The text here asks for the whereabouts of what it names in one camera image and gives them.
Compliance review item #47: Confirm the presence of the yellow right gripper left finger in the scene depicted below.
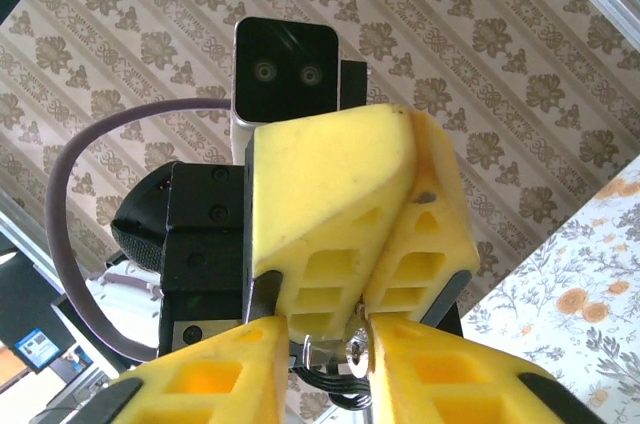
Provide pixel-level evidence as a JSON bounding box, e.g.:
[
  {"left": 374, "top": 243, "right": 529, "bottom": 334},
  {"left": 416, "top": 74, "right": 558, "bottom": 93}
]
[{"left": 29, "top": 314, "right": 291, "bottom": 424}]

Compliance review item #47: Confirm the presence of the computer monitor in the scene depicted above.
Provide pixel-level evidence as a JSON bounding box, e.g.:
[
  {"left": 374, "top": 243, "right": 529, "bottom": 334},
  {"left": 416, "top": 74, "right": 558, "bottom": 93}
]
[{"left": 13, "top": 327, "right": 66, "bottom": 374}]

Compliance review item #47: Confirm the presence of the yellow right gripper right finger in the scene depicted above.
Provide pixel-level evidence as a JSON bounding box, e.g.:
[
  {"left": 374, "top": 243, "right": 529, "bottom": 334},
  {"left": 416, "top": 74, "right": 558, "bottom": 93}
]
[{"left": 366, "top": 313, "right": 609, "bottom": 424}]

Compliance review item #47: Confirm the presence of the black cord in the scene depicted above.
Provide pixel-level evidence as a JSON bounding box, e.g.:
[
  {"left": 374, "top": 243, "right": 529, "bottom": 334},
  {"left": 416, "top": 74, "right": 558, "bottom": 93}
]
[{"left": 304, "top": 366, "right": 374, "bottom": 413}]

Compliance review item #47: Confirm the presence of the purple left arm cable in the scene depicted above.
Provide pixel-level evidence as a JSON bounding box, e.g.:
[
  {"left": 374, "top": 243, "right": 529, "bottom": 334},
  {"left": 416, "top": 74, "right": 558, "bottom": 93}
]
[{"left": 44, "top": 97, "right": 234, "bottom": 363}]

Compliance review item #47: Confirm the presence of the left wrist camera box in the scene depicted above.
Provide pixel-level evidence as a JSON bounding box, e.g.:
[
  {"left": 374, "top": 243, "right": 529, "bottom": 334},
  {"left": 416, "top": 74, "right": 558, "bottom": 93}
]
[{"left": 229, "top": 16, "right": 345, "bottom": 168}]

